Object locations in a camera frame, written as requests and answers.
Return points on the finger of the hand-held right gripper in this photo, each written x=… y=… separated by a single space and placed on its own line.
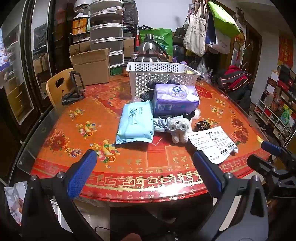
x=256 y=162
x=271 y=148

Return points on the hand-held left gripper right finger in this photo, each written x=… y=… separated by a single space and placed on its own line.
x=208 y=173

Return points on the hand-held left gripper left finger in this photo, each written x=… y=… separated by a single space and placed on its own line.
x=82 y=173

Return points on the grey white plush toy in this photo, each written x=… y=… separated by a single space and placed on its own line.
x=178 y=129

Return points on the black hair bow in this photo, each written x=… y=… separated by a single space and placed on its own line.
x=189 y=115

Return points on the light blue wet wipes pack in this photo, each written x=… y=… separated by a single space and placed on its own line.
x=134 y=122

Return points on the purple tissue pack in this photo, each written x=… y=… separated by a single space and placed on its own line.
x=173 y=97

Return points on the black speckled cloth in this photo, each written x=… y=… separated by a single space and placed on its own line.
x=146 y=91

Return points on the white plastic basket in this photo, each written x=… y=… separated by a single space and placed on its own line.
x=161 y=76

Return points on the white printed paper sheet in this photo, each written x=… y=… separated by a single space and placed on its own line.
x=212 y=143

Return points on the white shelf with boxes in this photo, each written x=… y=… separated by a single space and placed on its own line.
x=275 y=111

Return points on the red printed tablecloth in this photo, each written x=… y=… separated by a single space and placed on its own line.
x=104 y=111

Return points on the printed plastic bag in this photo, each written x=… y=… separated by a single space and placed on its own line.
x=15 y=201

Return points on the red and black jacket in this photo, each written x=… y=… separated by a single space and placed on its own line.
x=238 y=78

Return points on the black phone stand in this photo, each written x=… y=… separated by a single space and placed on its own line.
x=69 y=97

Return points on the wooden chair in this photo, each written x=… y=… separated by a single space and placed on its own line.
x=55 y=85

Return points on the wooden door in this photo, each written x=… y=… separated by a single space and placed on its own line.
x=251 y=51

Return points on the open cardboard box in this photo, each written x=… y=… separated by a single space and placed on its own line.
x=90 y=69

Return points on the yellow packet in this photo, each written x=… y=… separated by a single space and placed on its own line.
x=188 y=70

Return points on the green plastic crate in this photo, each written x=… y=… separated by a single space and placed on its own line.
x=116 y=69

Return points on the white and blue bag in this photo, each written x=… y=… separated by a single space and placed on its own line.
x=219 y=44

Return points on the dark glass door cabinet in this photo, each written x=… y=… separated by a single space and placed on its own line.
x=46 y=58

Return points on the lime green hanging bag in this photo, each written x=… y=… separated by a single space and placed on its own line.
x=224 y=20

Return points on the beige tote bag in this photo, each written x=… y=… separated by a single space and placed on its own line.
x=195 y=34

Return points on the stainless steel kettle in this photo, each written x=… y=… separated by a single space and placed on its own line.
x=148 y=48

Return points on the green shopping bag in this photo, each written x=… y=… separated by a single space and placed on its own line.
x=165 y=39

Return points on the white plastic drawer tower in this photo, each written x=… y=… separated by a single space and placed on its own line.
x=106 y=34

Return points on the black plastic bag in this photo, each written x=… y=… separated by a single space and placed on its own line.
x=130 y=18

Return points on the white fan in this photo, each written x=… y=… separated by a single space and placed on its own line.
x=82 y=4

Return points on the red wall poster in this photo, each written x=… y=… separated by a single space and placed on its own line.
x=285 y=51

